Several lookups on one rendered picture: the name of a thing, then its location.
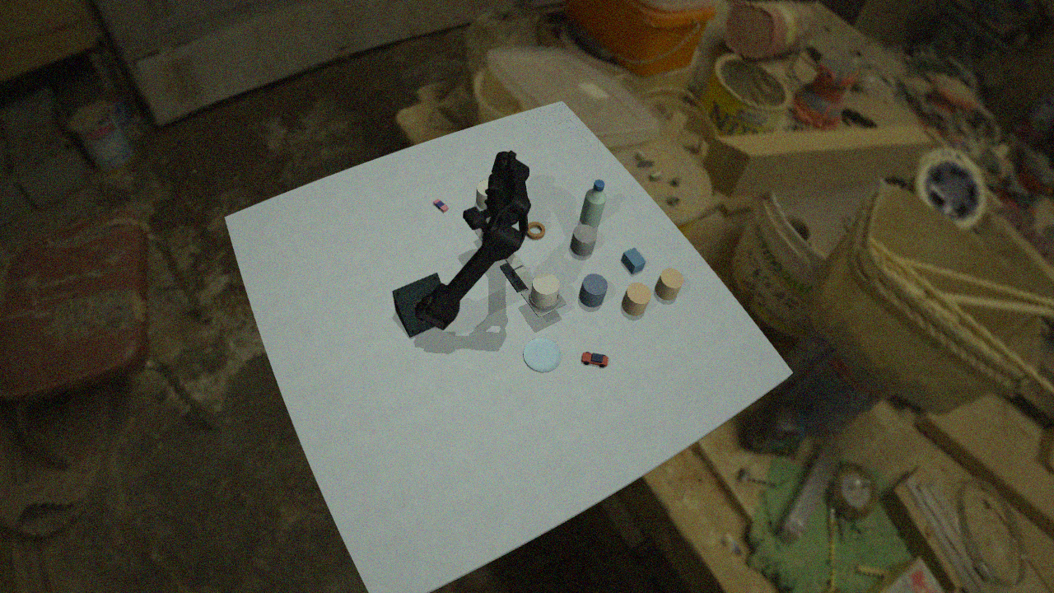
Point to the dark blue cylinder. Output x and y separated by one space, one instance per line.
593 290

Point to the tan ring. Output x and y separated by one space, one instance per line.
534 235

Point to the red toy car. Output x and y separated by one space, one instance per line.
594 358

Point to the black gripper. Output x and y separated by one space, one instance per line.
477 219

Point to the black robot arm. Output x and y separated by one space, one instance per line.
500 241

